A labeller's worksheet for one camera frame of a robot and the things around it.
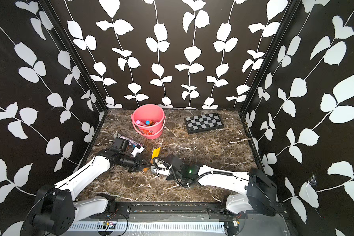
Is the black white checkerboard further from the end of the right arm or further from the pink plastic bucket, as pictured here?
the end of the right arm

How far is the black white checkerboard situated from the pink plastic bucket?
0.23 m

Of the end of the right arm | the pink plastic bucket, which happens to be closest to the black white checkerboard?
the pink plastic bucket

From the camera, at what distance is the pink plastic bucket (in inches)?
36.3

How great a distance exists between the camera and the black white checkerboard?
3.57ft
